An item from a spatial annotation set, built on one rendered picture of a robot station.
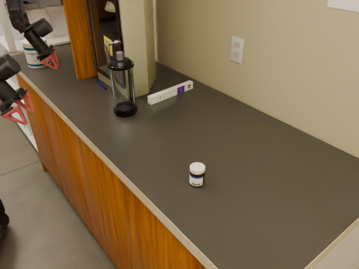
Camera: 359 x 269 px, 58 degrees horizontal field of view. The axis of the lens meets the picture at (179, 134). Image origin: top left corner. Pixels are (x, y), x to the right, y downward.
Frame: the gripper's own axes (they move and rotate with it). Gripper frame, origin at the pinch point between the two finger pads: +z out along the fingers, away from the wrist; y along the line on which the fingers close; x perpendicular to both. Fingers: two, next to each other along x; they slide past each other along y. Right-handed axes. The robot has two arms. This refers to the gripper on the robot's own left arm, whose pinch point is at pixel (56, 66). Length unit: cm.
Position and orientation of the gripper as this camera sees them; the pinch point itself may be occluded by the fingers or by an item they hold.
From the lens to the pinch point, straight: 174.9
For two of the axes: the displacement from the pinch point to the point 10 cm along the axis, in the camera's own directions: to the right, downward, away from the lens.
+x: -8.7, 4.6, 1.7
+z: 4.8, 7.1, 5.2
